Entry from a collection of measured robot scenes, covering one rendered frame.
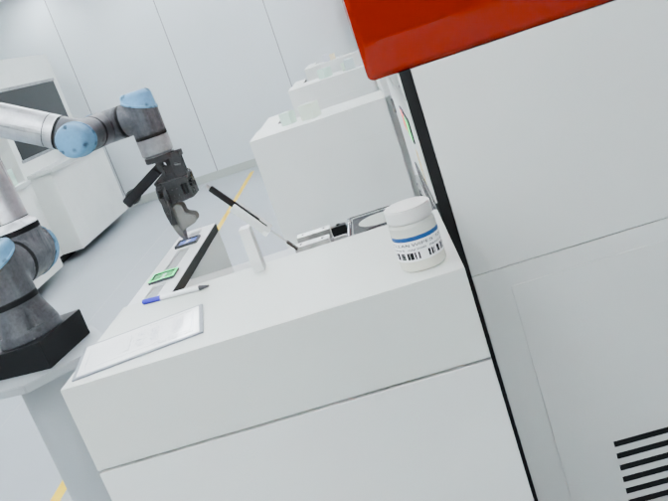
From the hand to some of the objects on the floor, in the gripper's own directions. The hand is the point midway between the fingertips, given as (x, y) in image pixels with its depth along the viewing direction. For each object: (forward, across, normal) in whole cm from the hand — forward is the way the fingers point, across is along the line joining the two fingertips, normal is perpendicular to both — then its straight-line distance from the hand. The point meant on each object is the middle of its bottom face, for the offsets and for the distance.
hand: (181, 236), depth 190 cm
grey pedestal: (+98, -7, +51) cm, 111 cm away
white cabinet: (+98, -28, -27) cm, 106 cm away
